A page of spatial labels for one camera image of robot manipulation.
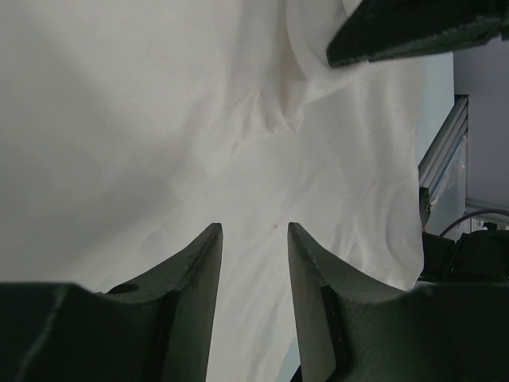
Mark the aluminium front rail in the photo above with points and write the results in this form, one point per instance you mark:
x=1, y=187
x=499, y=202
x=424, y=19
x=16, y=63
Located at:
x=437, y=158

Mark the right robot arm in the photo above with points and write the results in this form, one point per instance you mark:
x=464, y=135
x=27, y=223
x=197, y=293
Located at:
x=478, y=257

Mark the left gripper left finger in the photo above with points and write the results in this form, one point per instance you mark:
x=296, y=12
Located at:
x=155, y=327

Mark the white t shirt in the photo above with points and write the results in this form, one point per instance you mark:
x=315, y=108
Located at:
x=127, y=127

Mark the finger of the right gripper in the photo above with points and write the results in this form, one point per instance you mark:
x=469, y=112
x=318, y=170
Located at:
x=390, y=30

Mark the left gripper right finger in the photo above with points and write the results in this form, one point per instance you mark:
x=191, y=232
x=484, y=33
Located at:
x=351, y=327

